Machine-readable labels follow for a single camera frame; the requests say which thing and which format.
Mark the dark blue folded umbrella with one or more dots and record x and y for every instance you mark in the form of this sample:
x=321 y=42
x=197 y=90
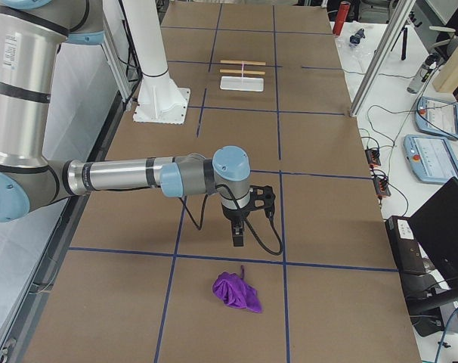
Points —
x=356 y=38

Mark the wooden rack rod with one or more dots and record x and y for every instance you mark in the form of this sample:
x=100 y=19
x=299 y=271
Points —
x=242 y=72
x=244 y=62

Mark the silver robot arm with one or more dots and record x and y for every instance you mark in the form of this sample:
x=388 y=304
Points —
x=28 y=181

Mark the near blue teach pendant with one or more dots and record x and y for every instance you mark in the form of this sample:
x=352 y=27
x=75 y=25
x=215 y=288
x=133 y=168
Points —
x=431 y=158

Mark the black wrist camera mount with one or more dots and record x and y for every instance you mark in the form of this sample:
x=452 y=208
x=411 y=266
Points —
x=262 y=198

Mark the red cylinder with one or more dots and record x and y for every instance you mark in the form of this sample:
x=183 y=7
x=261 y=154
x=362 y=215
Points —
x=341 y=16

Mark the grey water bottle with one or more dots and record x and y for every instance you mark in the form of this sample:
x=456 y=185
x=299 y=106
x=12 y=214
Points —
x=423 y=73

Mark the aluminium frame post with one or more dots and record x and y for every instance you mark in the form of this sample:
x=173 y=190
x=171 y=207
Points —
x=397 y=21

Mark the orange black connector block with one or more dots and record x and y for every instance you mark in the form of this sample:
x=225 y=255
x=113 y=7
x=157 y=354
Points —
x=372 y=155

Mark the front wooden rack rod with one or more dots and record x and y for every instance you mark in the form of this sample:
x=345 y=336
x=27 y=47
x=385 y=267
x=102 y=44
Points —
x=242 y=72

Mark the black computer box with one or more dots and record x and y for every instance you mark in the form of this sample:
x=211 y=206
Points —
x=405 y=248

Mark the white towel rack base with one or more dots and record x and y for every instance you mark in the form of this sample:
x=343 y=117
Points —
x=242 y=84

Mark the purple towel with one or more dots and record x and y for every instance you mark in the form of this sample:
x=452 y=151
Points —
x=234 y=292

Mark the far blue teach pendant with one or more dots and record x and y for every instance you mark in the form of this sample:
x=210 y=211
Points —
x=437 y=117

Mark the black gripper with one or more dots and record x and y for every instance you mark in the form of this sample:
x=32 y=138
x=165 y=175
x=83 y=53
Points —
x=233 y=215

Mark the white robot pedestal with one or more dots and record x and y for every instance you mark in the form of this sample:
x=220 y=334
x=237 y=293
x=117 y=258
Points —
x=159 y=98

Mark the blue teach pendant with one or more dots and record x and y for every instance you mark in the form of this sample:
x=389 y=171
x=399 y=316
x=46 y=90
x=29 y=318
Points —
x=437 y=117
x=431 y=158

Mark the black monitor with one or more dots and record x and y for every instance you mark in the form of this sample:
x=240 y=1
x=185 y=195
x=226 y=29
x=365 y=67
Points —
x=435 y=226

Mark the rear wooden rack rod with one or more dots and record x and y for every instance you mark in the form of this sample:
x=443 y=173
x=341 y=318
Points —
x=244 y=62

